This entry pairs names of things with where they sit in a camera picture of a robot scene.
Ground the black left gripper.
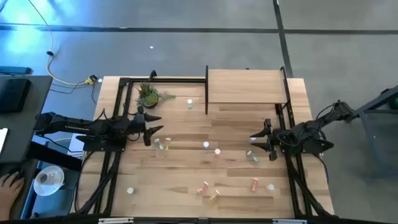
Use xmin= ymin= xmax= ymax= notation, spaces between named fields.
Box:
xmin=129 ymin=105 xmax=165 ymax=147

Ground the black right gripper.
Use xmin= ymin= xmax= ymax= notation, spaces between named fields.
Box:
xmin=249 ymin=119 xmax=294 ymax=162

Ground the clear container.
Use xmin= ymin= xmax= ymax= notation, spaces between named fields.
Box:
xmin=246 ymin=150 xmax=260 ymax=163

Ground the potted green plant black pot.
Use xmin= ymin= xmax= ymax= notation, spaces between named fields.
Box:
xmin=136 ymin=81 xmax=177 ymax=110

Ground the white box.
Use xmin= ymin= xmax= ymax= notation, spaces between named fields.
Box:
xmin=66 ymin=133 xmax=86 ymax=158

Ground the black floor tape strip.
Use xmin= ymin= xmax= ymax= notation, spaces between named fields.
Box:
xmin=272 ymin=0 xmax=294 ymax=78
xmin=0 ymin=24 xmax=398 ymax=35

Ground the black lower desk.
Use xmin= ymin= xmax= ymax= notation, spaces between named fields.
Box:
xmin=0 ymin=141 xmax=83 ymax=220

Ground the black desk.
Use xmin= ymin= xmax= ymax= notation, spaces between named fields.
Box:
xmin=0 ymin=141 xmax=83 ymax=220
xmin=0 ymin=74 xmax=53 ymax=164

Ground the grey metal stand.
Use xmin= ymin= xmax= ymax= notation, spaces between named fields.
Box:
xmin=354 ymin=84 xmax=398 ymax=183

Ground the black desk pad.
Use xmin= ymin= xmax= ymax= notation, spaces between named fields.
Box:
xmin=0 ymin=77 xmax=32 ymax=114

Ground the flat blue device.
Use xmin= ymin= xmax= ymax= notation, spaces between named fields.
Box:
xmin=0 ymin=65 xmax=33 ymax=76

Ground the white sheet on desk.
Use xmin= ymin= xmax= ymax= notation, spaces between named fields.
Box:
xmin=0 ymin=127 xmax=9 ymax=156

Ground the person's hand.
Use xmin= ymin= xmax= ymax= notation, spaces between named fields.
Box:
xmin=0 ymin=172 xmax=25 ymax=220

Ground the black aluminium rig frame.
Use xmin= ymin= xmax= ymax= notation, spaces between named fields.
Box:
xmin=70 ymin=70 xmax=336 ymax=224

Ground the wooden shelf with black frame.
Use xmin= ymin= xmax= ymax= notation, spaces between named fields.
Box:
xmin=205 ymin=64 xmax=295 ymax=116

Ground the black cable bundle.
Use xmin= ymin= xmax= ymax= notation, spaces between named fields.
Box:
xmin=287 ymin=154 xmax=332 ymax=218
xmin=73 ymin=151 xmax=123 ymax=215

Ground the black floor cable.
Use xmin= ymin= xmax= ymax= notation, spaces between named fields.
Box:
xmin=49 ymin=81 xmax=99 ymax=105

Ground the silver metal bracket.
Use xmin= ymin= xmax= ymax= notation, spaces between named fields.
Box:
xmin=98 ymin=217 xmax=134 ymax=224
xmin=272 ymin=218 xmax=308 ymax=224

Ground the pale yellow floor cable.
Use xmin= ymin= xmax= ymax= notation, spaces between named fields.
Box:
xmin=27 ymin=0 xmax=94 ymax=86

